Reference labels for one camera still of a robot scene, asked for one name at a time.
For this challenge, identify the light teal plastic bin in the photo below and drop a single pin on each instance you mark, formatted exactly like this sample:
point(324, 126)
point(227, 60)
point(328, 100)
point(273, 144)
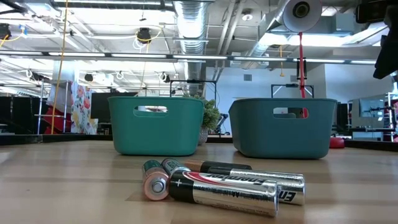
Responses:
point(155, 137)

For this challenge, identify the black room partition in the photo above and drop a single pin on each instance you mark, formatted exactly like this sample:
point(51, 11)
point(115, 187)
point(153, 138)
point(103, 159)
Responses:
point(18, 115)

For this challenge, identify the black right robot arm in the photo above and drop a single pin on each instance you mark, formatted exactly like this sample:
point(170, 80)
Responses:
point(388, 46)

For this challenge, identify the equipment shelving unit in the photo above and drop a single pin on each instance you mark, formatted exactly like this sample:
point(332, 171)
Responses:
point(367, 133)

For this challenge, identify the black copper-top AA battery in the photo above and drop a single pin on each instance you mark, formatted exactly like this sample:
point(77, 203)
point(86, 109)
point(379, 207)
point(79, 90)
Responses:
point(224, 166)

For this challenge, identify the silver Energizer AA battery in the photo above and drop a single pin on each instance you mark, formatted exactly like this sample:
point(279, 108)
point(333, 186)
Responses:
point(289, 186)
point(224, 196)

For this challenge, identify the grey wall vent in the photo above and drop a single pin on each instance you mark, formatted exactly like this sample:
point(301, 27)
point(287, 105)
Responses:
point(247, 77)

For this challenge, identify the artificial green potted plant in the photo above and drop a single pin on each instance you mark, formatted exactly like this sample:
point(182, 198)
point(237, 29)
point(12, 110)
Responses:
point(211, 115)

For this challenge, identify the floral patterned panel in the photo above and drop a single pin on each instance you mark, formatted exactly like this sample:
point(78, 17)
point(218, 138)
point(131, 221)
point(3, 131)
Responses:
point(82, 109)

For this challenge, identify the grey wall monitor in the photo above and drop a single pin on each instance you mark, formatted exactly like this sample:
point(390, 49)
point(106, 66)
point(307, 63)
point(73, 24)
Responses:
point(371, 107)

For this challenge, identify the long ceiling light strip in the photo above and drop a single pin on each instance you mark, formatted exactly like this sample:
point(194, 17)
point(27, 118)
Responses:
point(140, 56)

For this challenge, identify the black ceiling-mounted device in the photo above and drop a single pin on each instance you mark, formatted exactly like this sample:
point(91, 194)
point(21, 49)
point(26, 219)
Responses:
point(144, 35)

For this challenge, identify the red black striped steps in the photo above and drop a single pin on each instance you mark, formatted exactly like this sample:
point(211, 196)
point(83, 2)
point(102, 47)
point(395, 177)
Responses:
point(59, 121)

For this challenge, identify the black monitor screen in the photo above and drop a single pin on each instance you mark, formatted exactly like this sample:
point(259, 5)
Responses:
point(99, 109)

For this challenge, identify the grey metal rack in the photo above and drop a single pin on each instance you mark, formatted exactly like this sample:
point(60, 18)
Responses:
point(40, 105)

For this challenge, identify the round ceiling smoke detector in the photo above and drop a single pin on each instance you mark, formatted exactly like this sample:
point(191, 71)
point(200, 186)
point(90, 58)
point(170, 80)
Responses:
point(247, 17)

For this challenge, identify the dark teal plastic bin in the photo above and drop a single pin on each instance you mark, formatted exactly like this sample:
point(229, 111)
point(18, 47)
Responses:
point(280, 140)

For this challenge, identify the silver spiral ceiling duct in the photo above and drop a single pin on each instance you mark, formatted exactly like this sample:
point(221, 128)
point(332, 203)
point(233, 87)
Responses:
point(191, 31)

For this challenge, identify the red desk lamp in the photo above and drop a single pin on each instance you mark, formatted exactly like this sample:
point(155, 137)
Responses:
point(311, 21)

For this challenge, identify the silver rectangular ceiling duct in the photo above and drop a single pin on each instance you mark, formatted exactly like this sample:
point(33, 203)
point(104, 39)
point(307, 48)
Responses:
point(342, 28)

